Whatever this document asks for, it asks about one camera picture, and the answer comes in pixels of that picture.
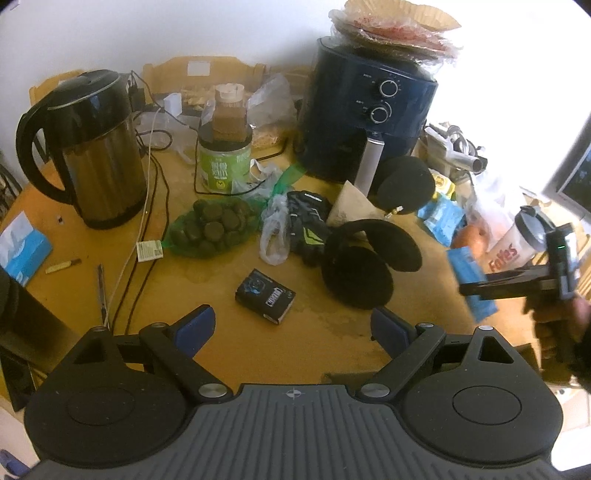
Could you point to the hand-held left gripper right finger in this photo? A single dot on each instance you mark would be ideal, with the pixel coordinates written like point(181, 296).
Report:
point(390, 330)

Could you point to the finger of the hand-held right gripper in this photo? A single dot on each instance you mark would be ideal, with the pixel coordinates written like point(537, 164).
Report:
point(521, 274)
point(512, 288)

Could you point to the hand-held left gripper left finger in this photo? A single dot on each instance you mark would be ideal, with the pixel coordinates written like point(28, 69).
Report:
point(196, 330)

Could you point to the blue patterned snack packet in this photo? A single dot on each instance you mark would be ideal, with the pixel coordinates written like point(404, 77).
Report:
point(466, 265)

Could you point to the black earmuffs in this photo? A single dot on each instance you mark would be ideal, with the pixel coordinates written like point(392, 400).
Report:
point(358, 272)

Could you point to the black cycling glove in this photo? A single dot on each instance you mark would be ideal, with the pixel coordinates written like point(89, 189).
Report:
point(307, 226)

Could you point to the person's right hand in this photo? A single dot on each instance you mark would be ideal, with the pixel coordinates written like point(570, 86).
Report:
point(542, 332)

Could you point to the clear shaker bottle grey lid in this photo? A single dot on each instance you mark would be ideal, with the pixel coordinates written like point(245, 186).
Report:
point(517, 244)

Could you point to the orange apple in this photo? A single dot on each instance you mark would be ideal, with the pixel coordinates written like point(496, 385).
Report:
point(473, 237)

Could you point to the small black box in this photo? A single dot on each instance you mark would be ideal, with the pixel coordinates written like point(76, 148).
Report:
point(265, 295)

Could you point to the white plastic bag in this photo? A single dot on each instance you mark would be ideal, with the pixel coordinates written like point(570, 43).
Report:
point(498, 198)

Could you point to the small paper tag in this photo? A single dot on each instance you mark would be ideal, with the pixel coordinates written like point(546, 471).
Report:
point(150, 251)

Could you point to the plain blue packet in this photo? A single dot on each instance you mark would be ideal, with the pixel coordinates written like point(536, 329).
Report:
point(441, 219)

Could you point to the dark pen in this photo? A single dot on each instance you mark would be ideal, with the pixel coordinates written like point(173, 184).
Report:
point(102, 290)

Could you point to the green net bag of cakes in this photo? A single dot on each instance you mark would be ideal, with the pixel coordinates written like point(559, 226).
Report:
point(212, 228)

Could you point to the small clear plastic bag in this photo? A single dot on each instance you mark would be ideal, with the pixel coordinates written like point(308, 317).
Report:
point(272, 235)

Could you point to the brown paper cone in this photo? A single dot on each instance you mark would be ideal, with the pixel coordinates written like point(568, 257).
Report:
point(353, 210)

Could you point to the small yellow stick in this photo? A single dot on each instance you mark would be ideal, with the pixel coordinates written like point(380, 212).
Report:
point(64, 266)

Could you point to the green label jar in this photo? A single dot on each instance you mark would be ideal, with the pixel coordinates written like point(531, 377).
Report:
point(224, 166)

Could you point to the black smartphone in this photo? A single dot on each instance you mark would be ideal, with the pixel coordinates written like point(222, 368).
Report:
point(16, 383)

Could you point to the blue and white packet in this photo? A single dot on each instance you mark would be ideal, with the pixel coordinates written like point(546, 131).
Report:
point(23, 249)

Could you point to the black steel electric kettle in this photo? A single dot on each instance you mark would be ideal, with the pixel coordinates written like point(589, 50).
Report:
point(101, 157)

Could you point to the bag of pasta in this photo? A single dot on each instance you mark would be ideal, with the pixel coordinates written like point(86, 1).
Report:
point(268, 136)

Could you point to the brown spice bottle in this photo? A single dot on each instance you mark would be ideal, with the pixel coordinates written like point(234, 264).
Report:
point(229, 115)

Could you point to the dark blue air fryer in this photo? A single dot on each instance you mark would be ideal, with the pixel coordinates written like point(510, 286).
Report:
point(351, 115)

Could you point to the white power adapter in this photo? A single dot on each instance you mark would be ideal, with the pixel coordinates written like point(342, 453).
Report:
point(173, 104)

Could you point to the clear crumpled plastic bag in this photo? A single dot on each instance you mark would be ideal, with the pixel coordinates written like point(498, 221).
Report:
point(272, 101)

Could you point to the black charger plug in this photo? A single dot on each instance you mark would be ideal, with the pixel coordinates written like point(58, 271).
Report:
point(136, 94)

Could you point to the wall television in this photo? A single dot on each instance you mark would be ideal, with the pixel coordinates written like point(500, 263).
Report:
point(575, 180)

